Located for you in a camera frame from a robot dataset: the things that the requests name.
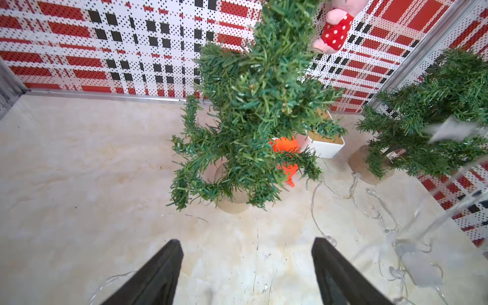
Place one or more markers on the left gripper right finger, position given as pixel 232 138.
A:
pixel 339 281

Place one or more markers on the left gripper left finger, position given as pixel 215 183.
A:
pixel 156 281

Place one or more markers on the clear star string light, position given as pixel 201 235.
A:
pixel 263 256

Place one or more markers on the small christmas tree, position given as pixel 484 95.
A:
pixel 437 124
pixel 256 95

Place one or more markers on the white wooden tissue box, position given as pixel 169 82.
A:
pixel 325 147

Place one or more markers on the red shark plush toy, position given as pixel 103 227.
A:
pixel 286 146

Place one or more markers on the pink pig plush toy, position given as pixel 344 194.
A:
pixel 338 22

